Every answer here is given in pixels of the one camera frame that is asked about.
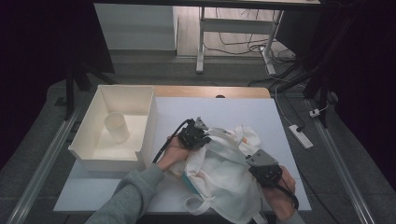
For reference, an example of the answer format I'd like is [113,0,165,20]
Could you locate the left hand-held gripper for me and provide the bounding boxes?
[177,116,213,151]

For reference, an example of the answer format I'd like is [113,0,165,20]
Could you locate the white power strip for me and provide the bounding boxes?
[288,124,315,150]

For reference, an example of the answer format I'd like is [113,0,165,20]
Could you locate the white metal desk frame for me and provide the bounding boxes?
[195,6,285,76]

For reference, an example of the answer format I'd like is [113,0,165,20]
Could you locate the tangled floor cables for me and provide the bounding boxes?
[204,7,297,63]

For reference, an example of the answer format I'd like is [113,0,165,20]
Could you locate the white paper cup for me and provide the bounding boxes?
[104,112,131,145]

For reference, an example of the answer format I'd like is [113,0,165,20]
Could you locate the right hand-held gripper black cable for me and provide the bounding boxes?
[267,176,301,210]

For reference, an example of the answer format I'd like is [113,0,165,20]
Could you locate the white patterned tote bag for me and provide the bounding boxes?
[169,124,269,224]

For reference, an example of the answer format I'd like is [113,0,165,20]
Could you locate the white table sheet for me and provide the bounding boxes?
[53,96,312,213]

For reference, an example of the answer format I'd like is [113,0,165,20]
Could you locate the person's right hand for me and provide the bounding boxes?
[261,165,297,222]

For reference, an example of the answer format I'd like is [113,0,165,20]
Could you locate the white plastic storage box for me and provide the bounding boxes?
[67,84,159,173]

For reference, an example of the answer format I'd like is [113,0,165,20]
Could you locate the aluminium rail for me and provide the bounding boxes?
[6,104,82,224]
[306,99,376,224]

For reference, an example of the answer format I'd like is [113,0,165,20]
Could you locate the white cabinet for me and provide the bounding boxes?
[93,3,178,52]

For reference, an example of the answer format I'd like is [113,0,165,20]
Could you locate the black stand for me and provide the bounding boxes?
[64,60,116,121]
[274,0,368,129]

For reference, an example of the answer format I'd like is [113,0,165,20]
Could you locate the person's left hand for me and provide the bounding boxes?
[157,134,192,172]

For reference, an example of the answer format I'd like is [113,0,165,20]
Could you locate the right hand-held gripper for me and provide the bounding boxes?
[246,148,284,189]

